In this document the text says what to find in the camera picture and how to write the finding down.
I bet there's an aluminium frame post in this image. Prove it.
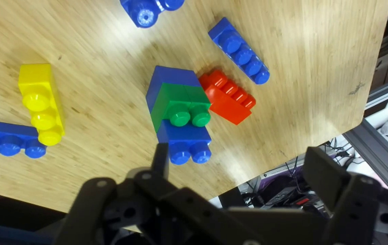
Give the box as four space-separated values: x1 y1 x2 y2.
342 119 388 193

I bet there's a yellow three-stud block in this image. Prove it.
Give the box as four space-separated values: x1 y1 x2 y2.
16 62 67 149

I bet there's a blue two-stud block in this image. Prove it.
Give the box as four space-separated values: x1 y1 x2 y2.
118 0 186 31
155 122 214 167

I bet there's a green square block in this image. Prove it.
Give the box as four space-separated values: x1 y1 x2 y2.
150 82 212 134

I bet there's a red four-stud block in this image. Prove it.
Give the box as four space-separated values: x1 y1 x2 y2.
197 69 257 127

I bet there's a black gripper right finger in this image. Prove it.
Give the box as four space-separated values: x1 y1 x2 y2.
301 146 388 245

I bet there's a blue four-stud block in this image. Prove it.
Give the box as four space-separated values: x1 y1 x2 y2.
207 17 272 88
0 118 47 161

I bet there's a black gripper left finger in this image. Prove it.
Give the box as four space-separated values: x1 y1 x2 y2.
52 142 231 245

